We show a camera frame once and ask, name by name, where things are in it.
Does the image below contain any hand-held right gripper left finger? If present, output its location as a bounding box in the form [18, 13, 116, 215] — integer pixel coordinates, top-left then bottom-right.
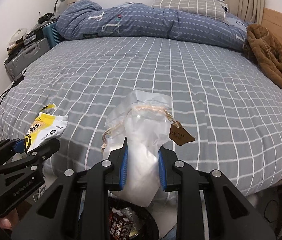
[11, 136, 131, 240]

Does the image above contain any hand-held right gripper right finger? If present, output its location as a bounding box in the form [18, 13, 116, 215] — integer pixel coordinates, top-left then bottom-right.
[157, 146, 276, 240]

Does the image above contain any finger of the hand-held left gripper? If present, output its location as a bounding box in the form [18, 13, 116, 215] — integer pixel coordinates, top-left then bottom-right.
[0, 137, 29, 166]
[0, 138, 61, 178]

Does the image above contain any yellow snack packet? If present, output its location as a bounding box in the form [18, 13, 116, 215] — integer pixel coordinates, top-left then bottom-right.
[24, 104, 69, 153]

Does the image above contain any white bun packet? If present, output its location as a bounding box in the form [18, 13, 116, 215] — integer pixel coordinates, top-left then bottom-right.
[101, 89, 196, 207]

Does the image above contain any clear bubble wrap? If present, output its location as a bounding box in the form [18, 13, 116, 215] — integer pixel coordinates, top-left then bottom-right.
[117, 207, 138, 220]

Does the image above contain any black trash bin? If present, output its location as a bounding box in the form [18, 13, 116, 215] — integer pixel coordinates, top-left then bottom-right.
[107, 197, 160, 240]

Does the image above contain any brown carton box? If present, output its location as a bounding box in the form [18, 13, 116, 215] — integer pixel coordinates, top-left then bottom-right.
[108, 207, 133, 240]

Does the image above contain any person's left hand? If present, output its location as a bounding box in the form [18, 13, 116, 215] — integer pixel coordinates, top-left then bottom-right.
[0, 212, 20, 231]

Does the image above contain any black charger adapter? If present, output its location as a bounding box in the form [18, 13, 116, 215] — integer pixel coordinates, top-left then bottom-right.
[13, 70, 27, 83]

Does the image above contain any grey suitcase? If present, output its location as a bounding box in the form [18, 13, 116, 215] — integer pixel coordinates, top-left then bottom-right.
[5, 38, 50, 82]

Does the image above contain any grey checked bed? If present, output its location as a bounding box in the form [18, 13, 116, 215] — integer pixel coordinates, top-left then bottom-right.
[0, 36, 282, 198]

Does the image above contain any white round appliance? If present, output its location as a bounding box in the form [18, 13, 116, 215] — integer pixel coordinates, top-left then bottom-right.
[8, 28, 28, 47]

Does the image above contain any teal suitcase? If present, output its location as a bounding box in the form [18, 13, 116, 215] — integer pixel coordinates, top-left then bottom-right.
[42, 21, 63, 49]

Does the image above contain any pile of dark clutter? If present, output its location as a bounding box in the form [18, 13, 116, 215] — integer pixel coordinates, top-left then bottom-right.
[6, 11, 60, 55]

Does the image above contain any blue striped quilt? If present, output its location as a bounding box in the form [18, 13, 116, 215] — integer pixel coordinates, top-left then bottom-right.
[56, 0, 254, 53]

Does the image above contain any brown jacket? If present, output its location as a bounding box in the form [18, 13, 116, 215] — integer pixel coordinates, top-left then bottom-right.
[242, 23, 282, 103]

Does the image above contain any grey checked pillow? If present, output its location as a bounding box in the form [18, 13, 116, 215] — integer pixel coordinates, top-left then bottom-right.
[151, 0, 228, 23]

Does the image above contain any wooden headboard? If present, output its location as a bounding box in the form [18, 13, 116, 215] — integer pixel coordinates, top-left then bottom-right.
[261, 7, 282, 80]

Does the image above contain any black charger cable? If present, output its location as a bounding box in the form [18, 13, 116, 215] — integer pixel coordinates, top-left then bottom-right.
[0, 81, 16, 134]

